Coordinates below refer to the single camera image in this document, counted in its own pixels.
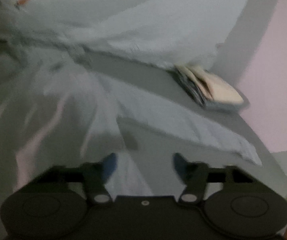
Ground light grey zip hoodie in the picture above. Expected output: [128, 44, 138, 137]
[0, 41, 262, 201]

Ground white carrot print blanket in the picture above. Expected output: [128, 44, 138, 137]
[0, 0, 248, 69]

